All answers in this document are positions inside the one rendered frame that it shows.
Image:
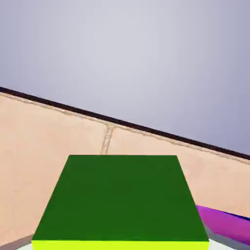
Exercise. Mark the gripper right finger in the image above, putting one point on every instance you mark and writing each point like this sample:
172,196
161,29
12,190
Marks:
215,246

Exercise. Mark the large magenta box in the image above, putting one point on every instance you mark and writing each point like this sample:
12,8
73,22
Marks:
228,224

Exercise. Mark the small green cube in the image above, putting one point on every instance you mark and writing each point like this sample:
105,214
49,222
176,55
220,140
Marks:
121,197

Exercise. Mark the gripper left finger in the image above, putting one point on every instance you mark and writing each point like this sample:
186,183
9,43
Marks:
27,247

